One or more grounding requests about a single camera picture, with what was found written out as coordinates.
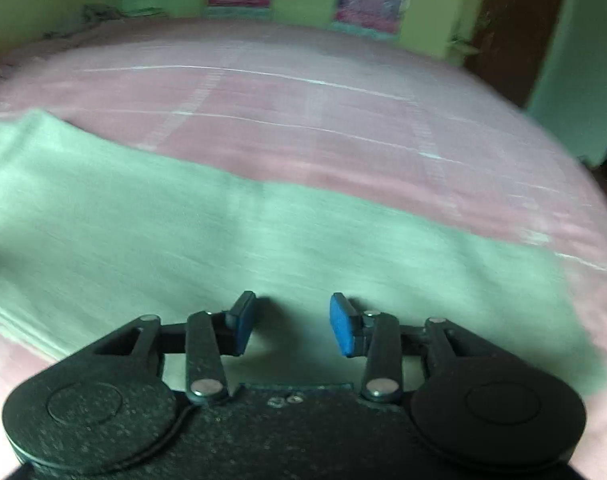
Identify grey-green fleece pants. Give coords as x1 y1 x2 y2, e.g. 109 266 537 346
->
0 110 607 394

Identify grey crumpled cloth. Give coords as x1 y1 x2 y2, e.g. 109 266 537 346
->
82 3 123 25

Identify dark brown wooden door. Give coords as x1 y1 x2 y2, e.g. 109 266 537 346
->
464 0 563 107

